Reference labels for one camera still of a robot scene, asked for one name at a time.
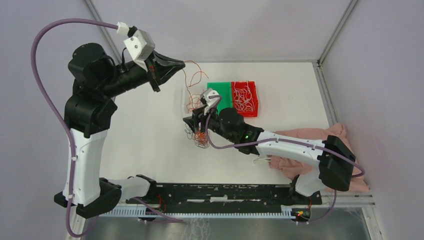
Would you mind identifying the clear plastic bin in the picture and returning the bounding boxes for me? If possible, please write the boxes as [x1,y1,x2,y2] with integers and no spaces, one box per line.
[181,85,206,117]

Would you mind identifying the purple cable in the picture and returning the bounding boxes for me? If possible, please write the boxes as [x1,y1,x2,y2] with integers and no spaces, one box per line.
[30,18,188,239]
[204,95,366,226]

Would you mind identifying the red plastic bin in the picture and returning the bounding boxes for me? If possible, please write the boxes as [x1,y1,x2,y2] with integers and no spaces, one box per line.
[231,81,259,118]

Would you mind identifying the cable pile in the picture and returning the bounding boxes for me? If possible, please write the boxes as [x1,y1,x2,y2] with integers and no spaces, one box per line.
[184,125,213,149]

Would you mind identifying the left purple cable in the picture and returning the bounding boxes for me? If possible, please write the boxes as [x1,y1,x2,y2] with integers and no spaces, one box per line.
[30,18,188,239]

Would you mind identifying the blue cable duct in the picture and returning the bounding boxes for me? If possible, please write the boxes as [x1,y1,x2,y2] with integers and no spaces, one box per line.
[101,206,298,220]

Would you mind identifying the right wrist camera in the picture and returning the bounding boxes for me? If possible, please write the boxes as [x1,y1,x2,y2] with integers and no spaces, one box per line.
[200,88,222,116]

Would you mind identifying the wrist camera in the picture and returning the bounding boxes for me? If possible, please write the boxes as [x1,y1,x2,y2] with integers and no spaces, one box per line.
[200,88,222,116]
[116,22,155,72]

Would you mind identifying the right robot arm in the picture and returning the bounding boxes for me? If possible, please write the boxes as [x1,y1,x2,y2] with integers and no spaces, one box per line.
[183,107,356,204]

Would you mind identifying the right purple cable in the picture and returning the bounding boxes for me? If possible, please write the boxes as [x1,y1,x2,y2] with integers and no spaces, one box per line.
[204,95,366,226]

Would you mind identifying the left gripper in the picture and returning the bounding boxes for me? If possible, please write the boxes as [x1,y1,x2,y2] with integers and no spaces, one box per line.
[100,49,186,98]

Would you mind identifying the orange cables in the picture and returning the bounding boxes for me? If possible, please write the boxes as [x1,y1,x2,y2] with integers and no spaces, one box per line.
[183,60,210,114]

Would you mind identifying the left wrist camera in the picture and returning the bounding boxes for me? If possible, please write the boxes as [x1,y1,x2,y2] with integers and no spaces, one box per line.
[116,22,155,72]

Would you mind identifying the pink cloth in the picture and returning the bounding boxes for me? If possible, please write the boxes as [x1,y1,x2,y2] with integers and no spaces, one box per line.
[268,122,370,194]

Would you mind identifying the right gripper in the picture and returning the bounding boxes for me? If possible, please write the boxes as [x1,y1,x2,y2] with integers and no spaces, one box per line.
[183,102,236,142]

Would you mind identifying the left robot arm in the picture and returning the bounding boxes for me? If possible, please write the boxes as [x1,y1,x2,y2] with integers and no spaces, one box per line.
[54,42,185,219]

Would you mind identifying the green plastic bin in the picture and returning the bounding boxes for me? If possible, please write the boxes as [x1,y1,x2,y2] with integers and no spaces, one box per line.
[206,82,233,113]

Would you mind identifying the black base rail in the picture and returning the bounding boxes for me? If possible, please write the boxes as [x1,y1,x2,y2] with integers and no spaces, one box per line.
[140,183,323,214]

